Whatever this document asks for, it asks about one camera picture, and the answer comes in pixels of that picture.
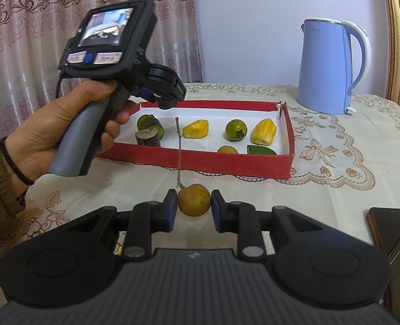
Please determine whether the brown longan fruit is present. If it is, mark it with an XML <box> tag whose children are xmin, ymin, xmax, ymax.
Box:
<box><xmin>217</xmin><ymin>145</ymin><xmax>239</xmax><ymax>154</ymax></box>

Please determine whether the pink patterned curtain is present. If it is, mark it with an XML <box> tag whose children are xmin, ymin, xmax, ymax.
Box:
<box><xmin>0</xmin><ymin>0</ymin><xmax>203</xmax><ymax>138</ymax></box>

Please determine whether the large green tomato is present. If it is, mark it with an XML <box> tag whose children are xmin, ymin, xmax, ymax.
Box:
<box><xmin>225</xmin><ymin>119</ymin><xmax>248</xmax><ymax>142</ymax></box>

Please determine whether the green cucumber piece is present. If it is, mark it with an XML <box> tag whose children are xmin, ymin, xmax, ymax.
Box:
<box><xmin>148</xmin><ymin>123</ymin><xmax>165</xmax><ymax>139</ymax></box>

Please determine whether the green avocado-like fruit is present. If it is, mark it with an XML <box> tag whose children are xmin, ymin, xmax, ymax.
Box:
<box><xmin>247</xmin><ymin>145</ymin><xmax>276</xmax><ymax>155</ymax></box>

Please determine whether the black smartphone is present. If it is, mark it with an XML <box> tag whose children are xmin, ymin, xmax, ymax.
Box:
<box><xmin>367</xmin><ymin>208</ymin><xmax>400</xmax><ymax>320</ymax></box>

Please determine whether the yellow pepper piece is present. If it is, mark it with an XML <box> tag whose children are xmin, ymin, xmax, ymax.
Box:
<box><xmin>182</xmin><ymin>120</ymin><xmax>209</xmax><ymax>139</ymax></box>

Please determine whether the cream embroidered tablecloth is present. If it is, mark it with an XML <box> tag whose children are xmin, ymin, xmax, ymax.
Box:
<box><xmin>0</xmin><ymin>84</ymin><xmax>400</xmax><ymax>307</ymax></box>

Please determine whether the small green tomato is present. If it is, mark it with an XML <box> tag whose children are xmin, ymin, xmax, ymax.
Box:
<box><xmin>136</xmin><ymin>115</ymin><xmax>160</xmax><ymax>131</ymax></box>

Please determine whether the gold mirror frame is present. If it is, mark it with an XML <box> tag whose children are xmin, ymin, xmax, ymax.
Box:
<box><xmin>386</xmin><ymin>0</ymin><xmax>400</xmax><ymax>103</ymax></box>

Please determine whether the person's left hand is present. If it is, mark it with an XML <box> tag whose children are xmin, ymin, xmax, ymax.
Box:
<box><xmin>5</xmin><ymin>81</ymin><xmax>116</xmax><ymax>181</ymax></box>

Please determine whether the longan with stem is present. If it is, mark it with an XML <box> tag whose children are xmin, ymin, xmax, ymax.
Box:
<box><xmin>175</xmin><ymin>117</ymin><xmax>211</xmax><ymax>217</ymax></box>

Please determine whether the blue electric kettle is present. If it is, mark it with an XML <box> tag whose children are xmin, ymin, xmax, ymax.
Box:
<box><xmin>297</xmin><ymin>18</ymin><xmax>372</xmax><ymax>115</ymax></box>

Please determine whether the red shallow tray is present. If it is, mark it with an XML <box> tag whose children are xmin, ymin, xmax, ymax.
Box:
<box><xmin>102</xmin><ymin>100</ymin><xmax>295</xmax><ymax>180</ymax></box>

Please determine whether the yellow pepper piece cut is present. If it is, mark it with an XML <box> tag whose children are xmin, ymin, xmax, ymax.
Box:
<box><xmin>251</xmin><ymin>118</ymin><xmax>277</xmax><ymax>146</ymax></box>

